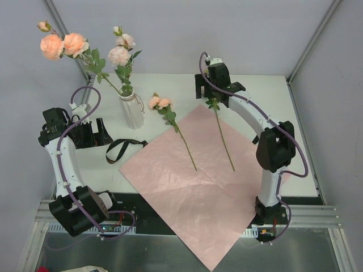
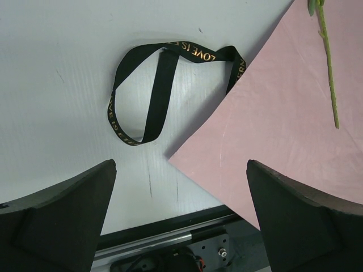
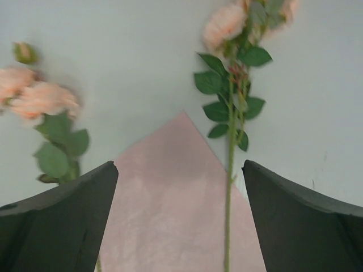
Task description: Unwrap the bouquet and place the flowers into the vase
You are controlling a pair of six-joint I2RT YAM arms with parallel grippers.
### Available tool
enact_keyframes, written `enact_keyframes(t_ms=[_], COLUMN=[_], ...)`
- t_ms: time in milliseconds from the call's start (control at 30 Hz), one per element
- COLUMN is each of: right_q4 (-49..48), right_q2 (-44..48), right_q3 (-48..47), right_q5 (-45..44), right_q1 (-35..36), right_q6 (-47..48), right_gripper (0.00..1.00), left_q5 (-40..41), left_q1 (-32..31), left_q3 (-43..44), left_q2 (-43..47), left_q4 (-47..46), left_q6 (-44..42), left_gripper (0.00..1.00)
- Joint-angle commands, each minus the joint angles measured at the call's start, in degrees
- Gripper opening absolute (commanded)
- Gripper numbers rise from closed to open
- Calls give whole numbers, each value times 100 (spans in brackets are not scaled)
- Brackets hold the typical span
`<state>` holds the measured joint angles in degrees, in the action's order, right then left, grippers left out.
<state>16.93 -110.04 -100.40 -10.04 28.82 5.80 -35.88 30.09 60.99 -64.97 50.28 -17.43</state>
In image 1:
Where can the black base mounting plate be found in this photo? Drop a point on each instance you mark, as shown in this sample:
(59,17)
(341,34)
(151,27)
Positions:
(148,222)

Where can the beige cloth bag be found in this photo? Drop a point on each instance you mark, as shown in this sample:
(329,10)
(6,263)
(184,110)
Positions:
(87,269)

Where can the white cable duct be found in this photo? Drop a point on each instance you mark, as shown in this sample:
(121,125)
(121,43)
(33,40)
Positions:
(250,233)
(108,229)

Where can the red cloth item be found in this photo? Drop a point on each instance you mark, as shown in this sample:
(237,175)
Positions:
(42,269)

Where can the pink wrapping paper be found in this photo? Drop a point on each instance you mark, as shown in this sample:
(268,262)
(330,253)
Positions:
(208,209)

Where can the right white cable duct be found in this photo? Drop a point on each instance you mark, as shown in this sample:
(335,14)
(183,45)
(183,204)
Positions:
(250,233)

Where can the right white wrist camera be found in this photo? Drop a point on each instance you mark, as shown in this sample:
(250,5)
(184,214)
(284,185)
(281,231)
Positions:
(212,61)

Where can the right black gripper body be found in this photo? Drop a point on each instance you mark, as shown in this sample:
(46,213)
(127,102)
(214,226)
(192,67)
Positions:
(206,85)

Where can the aluminium front rail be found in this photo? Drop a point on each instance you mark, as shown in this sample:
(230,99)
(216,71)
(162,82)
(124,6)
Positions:
(314,216)

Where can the black printed ribbon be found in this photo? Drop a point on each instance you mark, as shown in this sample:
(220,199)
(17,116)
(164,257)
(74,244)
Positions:
(125,143)

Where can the pale pink rose stem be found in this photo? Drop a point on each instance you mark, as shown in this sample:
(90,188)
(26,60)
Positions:
(122,58)

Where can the white ribbed ceramic vase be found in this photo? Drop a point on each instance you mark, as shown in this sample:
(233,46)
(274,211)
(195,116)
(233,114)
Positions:
(133,109)

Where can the left white cable duct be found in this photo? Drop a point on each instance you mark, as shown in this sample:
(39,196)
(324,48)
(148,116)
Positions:
(108,229)

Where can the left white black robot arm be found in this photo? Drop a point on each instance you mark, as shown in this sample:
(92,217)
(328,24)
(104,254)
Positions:
(76,207)

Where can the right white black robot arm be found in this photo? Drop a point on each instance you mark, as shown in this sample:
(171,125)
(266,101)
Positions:
(274,140)

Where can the right aluminium frame post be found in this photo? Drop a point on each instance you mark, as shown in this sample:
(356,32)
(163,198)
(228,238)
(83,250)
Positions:
(328,15)

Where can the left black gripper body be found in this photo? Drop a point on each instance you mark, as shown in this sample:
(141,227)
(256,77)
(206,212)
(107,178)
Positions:
(85,135)

